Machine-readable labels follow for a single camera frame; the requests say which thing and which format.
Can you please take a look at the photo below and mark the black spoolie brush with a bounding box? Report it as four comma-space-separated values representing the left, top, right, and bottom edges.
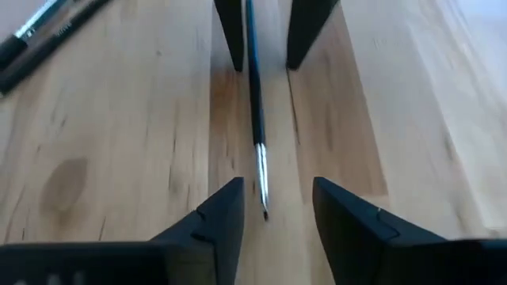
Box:
0, 0, 69, 71

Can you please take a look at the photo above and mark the thin dark makeup brush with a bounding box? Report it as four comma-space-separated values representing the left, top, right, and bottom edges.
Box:
244, 0, 271, 222
0, 0, 113, 97

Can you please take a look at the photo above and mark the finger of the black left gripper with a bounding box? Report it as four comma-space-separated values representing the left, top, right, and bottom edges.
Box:
285, 0, 341, 71
213, 0, 246, 74

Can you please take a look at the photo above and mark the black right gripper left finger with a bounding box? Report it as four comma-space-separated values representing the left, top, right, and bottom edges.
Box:
0, 176, 246, 285

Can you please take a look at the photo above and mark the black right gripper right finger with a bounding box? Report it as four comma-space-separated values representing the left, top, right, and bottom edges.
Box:
311, 176, 507, 285

